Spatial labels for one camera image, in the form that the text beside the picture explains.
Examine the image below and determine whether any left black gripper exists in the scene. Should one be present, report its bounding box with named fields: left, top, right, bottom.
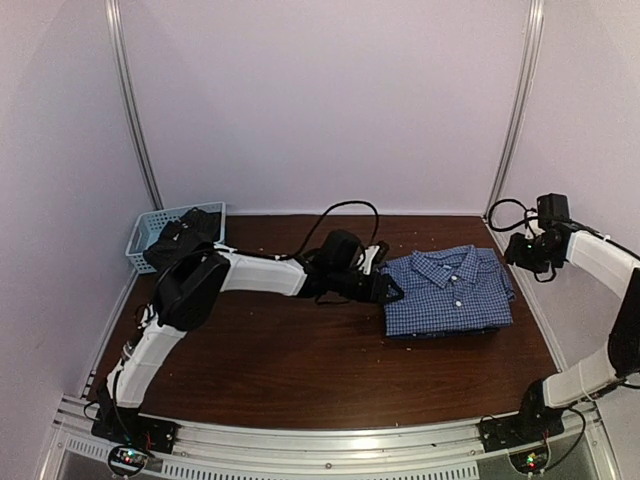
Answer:
left=330, top=266, right=405, bottom=305

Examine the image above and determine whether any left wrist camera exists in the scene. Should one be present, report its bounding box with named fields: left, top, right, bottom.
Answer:
left=356, top=241, right=389, bottom=275

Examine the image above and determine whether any light blue plastic basket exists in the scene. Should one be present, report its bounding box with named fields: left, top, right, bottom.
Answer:
left=125, top=202, right=227, bottom=275

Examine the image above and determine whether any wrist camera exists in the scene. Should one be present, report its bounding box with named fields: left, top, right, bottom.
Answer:
left=356, top=241, right=389, bottom=275
left=524, top=208, right=544, bottom=240

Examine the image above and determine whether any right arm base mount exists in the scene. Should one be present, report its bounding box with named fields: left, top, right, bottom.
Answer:
left=477, top=380, right=564, bottom=476

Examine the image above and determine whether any blue small-check shirt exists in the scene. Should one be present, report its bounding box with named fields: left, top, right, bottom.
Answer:
left=381, top=245, right=516, bottom=338

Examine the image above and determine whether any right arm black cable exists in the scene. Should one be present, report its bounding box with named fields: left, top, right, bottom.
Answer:
left=487, top=198, right=534, bottom=234

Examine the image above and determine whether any left aluminium frame post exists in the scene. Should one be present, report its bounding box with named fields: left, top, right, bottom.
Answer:
left=104, top=0, right=164, bottom=210

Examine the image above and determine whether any front aluminium rail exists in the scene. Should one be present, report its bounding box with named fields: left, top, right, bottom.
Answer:
left=39, top=394, right=621, bottom=480

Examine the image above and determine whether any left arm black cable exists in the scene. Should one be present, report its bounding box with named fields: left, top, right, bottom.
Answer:
left=274, top=200, right=380, bottom=261

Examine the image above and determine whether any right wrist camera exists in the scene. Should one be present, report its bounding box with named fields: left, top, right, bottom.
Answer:
left=524, top=208, right=544, bottom=240

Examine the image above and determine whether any right aluminium frame post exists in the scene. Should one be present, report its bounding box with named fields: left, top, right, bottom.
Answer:
left=483, top=0, right=545, bottom=220

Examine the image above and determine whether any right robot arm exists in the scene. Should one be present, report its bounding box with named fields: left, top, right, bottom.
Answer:
left=505, top=193, right=639, bottom=442

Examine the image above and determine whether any black garment in basket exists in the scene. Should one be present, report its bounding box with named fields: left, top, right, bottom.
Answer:
left=142, top=207, right=222, bottom=272

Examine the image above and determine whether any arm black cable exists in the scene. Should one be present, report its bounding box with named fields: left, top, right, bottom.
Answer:
left=487, top=198, right=534, bottom=234
left=274, top=200, right=380, bottom=261

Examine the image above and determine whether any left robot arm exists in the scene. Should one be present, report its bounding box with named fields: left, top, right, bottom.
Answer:
left=97, top=230, right=404, bottom=444

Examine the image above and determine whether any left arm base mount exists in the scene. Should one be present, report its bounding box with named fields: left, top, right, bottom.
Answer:
left=83, top=380, right=178, bottom=479

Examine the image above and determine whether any aluminium frame post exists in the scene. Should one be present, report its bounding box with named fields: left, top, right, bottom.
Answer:
left=483, top=0, right=545, bottom=220
left=104, top=0, right=164, bottom=210

